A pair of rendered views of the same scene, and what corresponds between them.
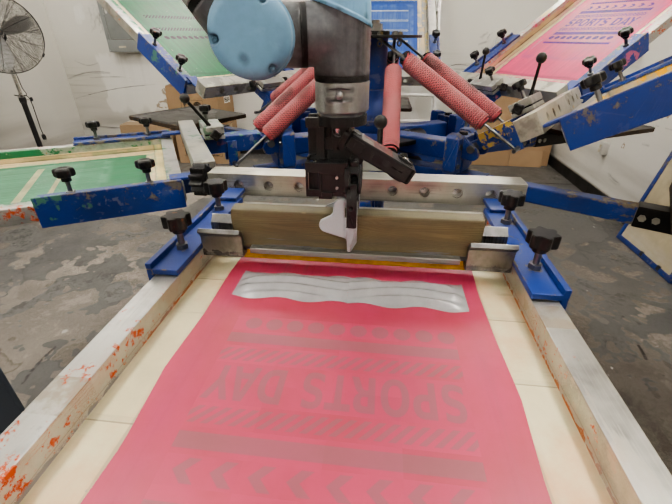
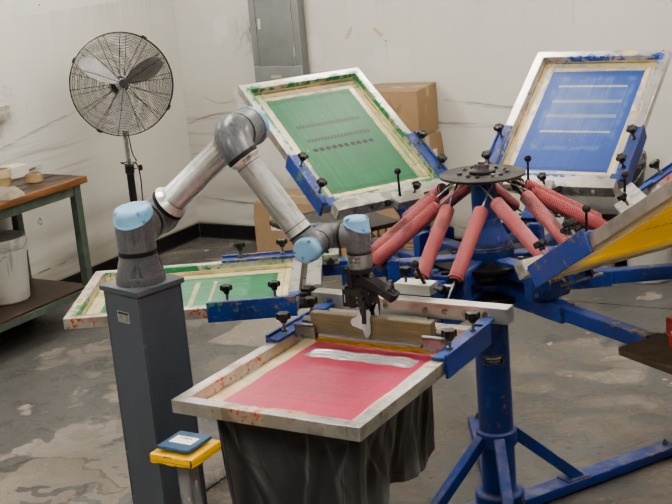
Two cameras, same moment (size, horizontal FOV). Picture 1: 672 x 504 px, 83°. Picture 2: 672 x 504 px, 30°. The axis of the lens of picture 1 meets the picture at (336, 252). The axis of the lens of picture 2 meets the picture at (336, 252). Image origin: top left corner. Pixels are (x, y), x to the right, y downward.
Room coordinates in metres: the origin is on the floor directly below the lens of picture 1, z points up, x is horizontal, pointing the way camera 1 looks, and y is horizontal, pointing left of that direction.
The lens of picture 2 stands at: (-2.67, -1.44, 2.21)
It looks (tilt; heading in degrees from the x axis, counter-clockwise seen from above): 15 degrees down; 25
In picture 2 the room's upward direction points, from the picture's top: 5 degrees counter-clockwise
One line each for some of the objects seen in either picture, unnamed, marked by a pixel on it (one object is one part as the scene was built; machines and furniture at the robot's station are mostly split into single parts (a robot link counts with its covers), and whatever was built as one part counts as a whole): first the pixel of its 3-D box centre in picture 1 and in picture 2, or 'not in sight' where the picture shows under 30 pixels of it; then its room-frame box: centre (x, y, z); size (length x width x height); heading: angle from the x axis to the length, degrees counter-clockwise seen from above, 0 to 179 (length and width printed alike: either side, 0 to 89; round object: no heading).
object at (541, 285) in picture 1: (514, 256); (462, 348); (0.57, -0.31, 0.97); 0.30 x 0.05 x 0.07; 173
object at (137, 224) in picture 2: not in sight; (135, 226); (0.39, 0.63, 1.37); 0.13 x 0.12 x 0.14; 5
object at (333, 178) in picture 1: (337, 155); (360, 286); (0.57, 0.00, 1.15); 0.09 x 0.08 x 0.12; 84
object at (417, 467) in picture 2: not in sight; (399, 461); (0.29, -0.20, 0.74); 0.46 x 0.04 x 0.42; 173
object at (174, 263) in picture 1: (205, 239); (299, 331); (0.63, 0.24, 0.97); 0.30 x 0.05 x 0.07; 173
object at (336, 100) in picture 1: (341, 98); (359, 260); (0.57, -0.01, 1.23); 0.08 x 0.08 x 0.05
